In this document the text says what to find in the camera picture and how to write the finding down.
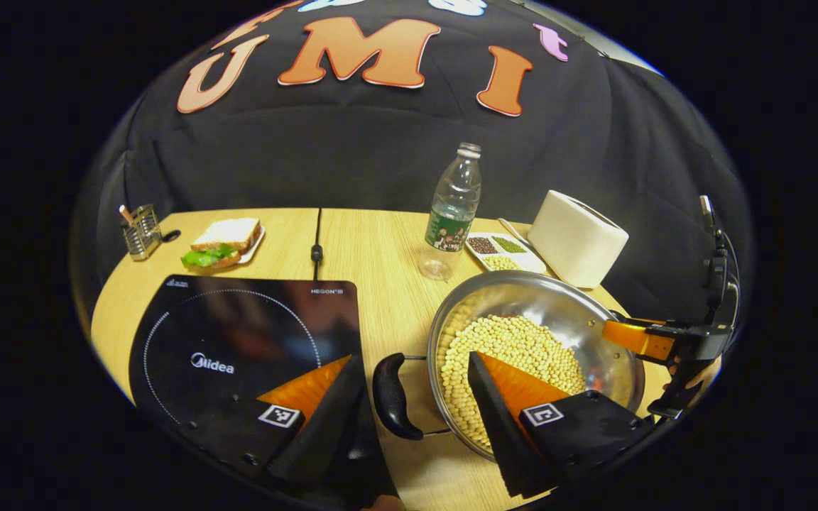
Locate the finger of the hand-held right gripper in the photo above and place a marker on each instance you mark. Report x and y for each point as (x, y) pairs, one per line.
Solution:
(636, 339)

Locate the white toaster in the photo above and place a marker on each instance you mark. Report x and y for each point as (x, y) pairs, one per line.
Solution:
(576, 238)

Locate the white divided bean dish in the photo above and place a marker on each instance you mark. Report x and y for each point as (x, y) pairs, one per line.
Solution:
(505, 254)

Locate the sandwich with lettuce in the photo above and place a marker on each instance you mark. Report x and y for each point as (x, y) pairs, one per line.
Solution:
(224, 238)

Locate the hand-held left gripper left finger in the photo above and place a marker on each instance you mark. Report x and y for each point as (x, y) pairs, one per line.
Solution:
(331, 419)

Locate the small white plate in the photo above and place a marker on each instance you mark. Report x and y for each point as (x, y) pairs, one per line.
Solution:
(256, 245)

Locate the black backdrop cloth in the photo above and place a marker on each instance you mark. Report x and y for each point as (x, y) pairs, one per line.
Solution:
(352, 156)

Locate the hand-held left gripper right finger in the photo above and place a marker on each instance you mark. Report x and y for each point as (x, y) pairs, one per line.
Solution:
(498, 419)

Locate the small black object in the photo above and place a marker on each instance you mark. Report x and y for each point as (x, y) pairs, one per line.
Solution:
(171, 235)

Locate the pile of yellow soybeans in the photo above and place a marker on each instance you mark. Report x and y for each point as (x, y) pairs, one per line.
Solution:
(515, 341)

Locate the clear plastic water bottle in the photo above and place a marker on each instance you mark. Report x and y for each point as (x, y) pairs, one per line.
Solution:
(451, 213)

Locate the black induction cooktop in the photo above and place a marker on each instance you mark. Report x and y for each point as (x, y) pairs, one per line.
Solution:
(238, 326)

